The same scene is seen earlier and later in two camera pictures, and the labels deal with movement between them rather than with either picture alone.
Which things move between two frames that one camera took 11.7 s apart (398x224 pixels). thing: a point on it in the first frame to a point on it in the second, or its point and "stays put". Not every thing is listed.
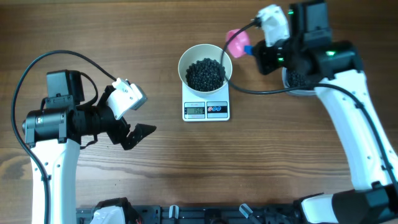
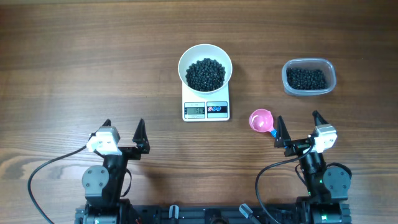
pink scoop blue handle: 239,45 to 261,120
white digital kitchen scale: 197,108 stays put
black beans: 205,74 stays put
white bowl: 200,69 stays put
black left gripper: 118,134 to 134,154
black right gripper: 261,51 to 295,146
